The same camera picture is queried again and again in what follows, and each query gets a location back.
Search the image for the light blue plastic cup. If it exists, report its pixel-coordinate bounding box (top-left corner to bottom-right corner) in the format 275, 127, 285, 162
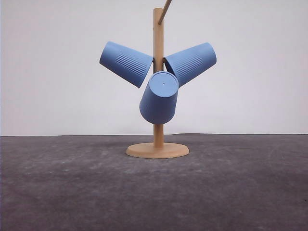
139, 71, 179, 124

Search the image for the light blue ribbed cup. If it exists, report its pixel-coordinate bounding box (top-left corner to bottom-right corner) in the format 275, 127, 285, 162
164, 42, 217, 88
99, 42, 153, 88

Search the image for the wooden cup tree stand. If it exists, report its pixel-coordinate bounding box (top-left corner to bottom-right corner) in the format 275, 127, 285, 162
126, 0, 189, 159

